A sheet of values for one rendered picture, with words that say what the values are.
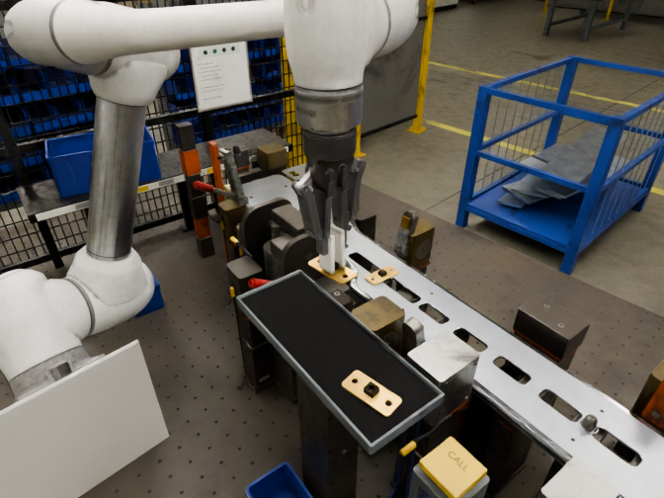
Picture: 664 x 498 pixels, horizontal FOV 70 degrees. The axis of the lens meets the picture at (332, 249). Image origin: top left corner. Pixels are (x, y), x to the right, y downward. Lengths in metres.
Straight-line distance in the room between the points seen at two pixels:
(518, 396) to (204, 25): 0.82
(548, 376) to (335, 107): 0.67
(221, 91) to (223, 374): 1.05
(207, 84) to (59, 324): 1.04
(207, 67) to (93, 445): 1.27
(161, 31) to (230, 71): 1.10
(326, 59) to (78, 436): 0.87
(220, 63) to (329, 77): 1.30
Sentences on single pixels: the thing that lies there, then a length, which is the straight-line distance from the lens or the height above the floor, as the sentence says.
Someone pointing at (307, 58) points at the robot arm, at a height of 1.58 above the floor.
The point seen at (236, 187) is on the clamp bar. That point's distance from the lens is 1.36.
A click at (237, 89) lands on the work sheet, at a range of 1.93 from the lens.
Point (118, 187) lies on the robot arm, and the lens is 1.16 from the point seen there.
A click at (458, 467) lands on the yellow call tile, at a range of 0.66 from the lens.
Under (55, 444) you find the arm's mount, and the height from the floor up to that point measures 0.88.
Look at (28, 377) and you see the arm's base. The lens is 1.18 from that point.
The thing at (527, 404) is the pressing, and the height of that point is 1.00.
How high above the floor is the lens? 1.71
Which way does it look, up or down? 34 degrees down
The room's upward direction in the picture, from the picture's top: straight up
